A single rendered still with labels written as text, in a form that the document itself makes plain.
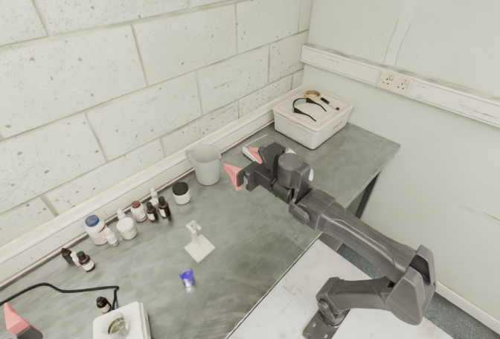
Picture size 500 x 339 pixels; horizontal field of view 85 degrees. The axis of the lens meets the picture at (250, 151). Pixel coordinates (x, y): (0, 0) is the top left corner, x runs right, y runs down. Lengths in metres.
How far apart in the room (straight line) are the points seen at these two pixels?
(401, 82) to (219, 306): 1.21
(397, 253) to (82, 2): 0.98
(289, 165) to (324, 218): 0.13
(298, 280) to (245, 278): 0.18
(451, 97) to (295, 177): 0.99
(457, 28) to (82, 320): 1.68
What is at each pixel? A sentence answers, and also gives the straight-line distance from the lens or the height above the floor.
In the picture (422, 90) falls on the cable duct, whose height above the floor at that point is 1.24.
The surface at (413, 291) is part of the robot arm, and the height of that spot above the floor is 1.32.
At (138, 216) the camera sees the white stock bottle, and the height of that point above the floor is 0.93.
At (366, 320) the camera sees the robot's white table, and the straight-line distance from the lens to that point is 1.02.
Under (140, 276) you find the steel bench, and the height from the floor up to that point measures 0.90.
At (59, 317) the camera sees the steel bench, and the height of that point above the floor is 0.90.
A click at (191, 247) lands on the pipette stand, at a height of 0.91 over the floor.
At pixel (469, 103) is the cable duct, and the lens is 1.46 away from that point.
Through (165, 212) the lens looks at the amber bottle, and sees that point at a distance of 1.16.
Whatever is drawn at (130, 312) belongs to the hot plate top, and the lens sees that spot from 0.94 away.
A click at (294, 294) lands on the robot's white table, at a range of 1.00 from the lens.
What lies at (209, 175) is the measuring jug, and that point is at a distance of 1.21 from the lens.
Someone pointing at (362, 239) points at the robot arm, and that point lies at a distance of 0.61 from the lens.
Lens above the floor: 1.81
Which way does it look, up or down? 40 degrees down
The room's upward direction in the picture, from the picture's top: straight up
